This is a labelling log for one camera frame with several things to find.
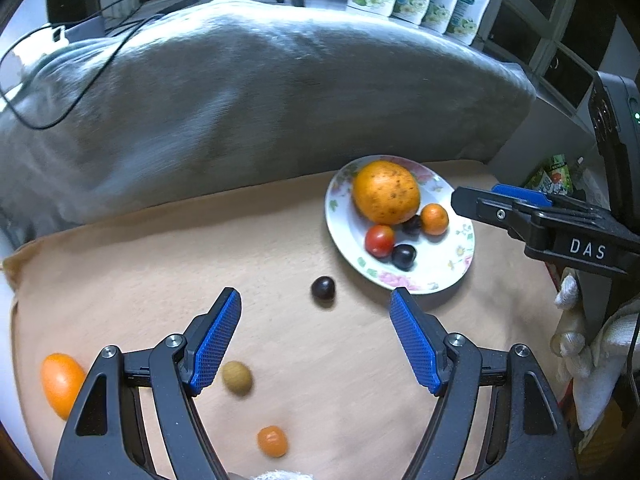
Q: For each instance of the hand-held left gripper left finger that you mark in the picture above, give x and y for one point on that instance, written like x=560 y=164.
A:
x=215 y=340

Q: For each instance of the floral white plate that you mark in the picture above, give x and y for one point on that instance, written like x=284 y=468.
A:
x=450 y=245

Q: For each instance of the black power adapter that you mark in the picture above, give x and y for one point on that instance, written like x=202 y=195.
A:
x=87 y=27

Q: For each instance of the grey fleece blanket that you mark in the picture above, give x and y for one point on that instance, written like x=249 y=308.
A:
x=250 y=100

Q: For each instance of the red cherry tomato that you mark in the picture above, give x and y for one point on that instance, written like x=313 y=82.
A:
x=380 y=241

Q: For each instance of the large spotted orange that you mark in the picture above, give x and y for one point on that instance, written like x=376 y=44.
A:
x=385 y=192

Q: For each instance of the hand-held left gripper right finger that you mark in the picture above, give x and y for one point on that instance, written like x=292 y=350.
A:
x=417 y=345

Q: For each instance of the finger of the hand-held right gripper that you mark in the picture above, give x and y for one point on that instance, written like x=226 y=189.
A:
x=520 y=191
x=490 y=207

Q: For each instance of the smooth bright orange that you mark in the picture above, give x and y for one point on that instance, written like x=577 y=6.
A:
x=57 y=382

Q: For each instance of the small round mandarin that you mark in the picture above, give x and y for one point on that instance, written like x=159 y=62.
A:
x=434 y=219

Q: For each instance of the green printed bag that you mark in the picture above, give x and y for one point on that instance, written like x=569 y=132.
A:
x=550 y=175

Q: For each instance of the small oblong kumquat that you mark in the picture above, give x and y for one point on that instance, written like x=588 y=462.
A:
x=272 y=441

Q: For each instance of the person's left hand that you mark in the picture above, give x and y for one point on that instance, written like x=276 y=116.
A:
x=280 y=475

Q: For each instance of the dark purple grape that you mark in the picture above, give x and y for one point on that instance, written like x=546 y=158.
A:
x=411 y=225
x=323 y=289
x=403 y=257

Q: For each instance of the small olive-coloured fruit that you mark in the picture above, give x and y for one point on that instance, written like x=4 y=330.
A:
x=236 y=377

